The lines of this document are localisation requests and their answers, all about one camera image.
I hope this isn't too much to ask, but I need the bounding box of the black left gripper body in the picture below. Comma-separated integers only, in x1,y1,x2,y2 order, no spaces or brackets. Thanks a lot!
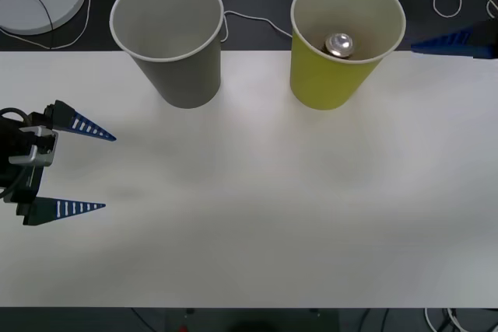
2,104,55,215

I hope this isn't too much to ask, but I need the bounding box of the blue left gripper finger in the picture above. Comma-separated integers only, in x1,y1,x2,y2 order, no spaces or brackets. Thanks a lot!
22,197,107,226
51,99,117,143

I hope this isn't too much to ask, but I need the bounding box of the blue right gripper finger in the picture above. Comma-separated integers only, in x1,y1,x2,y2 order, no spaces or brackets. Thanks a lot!
410,19,498,60

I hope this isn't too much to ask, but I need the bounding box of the grey plastic waste bin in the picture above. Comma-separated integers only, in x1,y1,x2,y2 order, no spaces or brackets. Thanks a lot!
109,0,226,110

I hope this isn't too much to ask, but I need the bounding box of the yellow-green plastic waste bin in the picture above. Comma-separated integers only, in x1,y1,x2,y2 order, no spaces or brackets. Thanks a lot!
289,0,407,112

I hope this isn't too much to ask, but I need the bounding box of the pale grey left wrist camera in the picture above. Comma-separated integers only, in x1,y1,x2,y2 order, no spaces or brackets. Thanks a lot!
8,125,59,167

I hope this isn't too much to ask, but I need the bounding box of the thin white cable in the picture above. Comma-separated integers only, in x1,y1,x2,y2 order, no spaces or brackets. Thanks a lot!
0,0,93,51

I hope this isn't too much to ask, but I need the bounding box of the thin black cable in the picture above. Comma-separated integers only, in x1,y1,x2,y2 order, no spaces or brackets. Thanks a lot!
7,0,55,50

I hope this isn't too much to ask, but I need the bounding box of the white power strip cable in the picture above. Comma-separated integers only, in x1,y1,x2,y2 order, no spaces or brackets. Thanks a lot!
89,0,293,44

